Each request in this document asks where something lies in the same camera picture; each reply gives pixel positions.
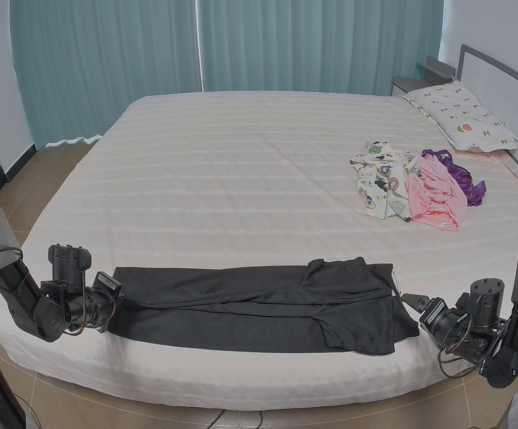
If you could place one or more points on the bed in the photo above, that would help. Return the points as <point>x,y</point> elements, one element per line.
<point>241,150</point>

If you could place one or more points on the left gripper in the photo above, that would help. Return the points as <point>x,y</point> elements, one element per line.
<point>102,304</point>

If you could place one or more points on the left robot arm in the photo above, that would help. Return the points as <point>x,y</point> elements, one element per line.
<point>40,311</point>

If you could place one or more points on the white printed pillow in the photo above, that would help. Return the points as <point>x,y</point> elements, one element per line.
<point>460,114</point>

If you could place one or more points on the grey bedside table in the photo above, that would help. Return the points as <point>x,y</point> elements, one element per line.
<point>409,85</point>

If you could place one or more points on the purple garment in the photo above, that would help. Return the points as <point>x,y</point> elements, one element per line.
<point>462,174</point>

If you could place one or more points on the black T-shirt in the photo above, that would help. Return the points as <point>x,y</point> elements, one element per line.
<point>241,302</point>

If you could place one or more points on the pink garment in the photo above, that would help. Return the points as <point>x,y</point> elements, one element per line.
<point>435,199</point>

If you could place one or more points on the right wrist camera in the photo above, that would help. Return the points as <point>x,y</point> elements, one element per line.
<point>462,303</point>

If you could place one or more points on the blue-green curtain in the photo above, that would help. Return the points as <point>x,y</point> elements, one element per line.
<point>107,52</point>
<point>321,29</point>

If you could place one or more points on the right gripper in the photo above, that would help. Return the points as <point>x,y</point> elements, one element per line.
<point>449,331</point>

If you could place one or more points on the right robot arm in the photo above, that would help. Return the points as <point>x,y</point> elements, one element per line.
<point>487,302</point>

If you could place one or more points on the white printed pyjama top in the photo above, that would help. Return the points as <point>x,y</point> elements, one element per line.
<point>382,181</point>

